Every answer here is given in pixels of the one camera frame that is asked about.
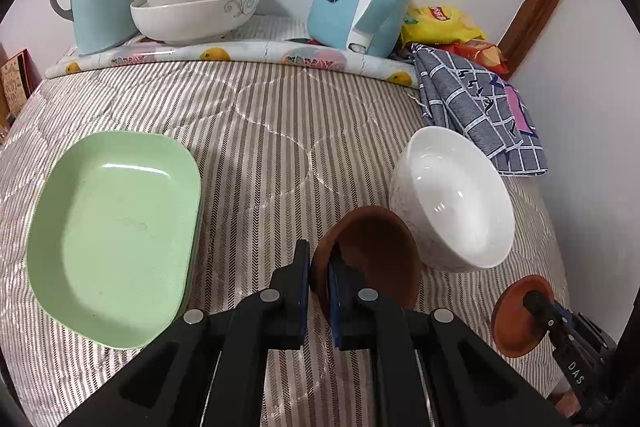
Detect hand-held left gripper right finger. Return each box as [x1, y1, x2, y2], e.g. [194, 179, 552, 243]
[327, 252, 571, 427]

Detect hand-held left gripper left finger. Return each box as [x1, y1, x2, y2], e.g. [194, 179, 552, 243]
[60, 239, 313, 427]

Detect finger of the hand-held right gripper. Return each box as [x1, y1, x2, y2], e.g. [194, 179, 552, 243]
[523, 290, 609, 414]

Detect small brown bowl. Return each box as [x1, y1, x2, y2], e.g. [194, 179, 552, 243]
[490, 275, 557, 358]
[311, 206, 421, 318]

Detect green plate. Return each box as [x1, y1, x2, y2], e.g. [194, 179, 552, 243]
[26, 131, 203, 349]

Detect striped quilt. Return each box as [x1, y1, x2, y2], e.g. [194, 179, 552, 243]
[0, 57, 571, 427]

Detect pink paper tag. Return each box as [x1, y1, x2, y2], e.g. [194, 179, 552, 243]
[502, 84, 536, 135]

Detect grey checked cloth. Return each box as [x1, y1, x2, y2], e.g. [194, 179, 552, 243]
[411, 44, 548, 178]

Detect fruit print oilcloth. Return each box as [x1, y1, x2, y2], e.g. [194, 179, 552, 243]
[45, 14, 421, 88]

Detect red chips bag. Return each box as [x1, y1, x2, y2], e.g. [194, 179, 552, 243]
[440, 41, 510, 80]

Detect large white bowl grey pattern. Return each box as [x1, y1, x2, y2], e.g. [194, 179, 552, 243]
[130, 0, 263, 46]

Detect yellow chips bag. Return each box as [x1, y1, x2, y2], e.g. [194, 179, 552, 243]
[402, 5, 486, 48]

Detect patterned brown box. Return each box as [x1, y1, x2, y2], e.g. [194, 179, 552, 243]
[0, 49, 43, 118]

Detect wooden door frame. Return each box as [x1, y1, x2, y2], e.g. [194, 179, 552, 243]
[497, 0, 583, 80]

